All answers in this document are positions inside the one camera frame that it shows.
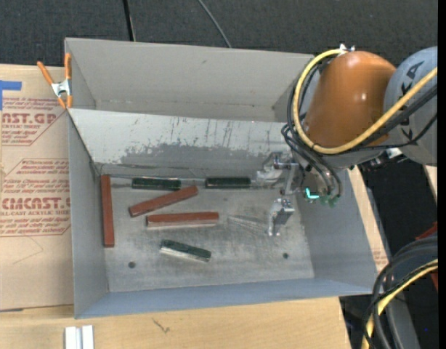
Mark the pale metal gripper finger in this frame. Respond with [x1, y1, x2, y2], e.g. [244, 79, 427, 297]
[267, 198, 283, 237]
[275, 198, 296, 237]

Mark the dark green flat block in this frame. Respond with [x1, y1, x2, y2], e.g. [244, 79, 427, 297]
[204, 177, 253, 190]
[131, 177, 182, 191]
[158, 238, 213, 263]

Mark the red-brown flat block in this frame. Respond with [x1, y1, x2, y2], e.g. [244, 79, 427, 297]
[145, 211, 221, 230]
[128, 185, 200, 219]
[100, 174, 116, 248]

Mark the grey metal bin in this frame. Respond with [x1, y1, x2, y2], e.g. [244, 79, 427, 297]
[64, 37, 383, 320]

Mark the brown cardboard board red print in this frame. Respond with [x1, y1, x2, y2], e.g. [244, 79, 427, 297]
[0, 63, 393, 314]

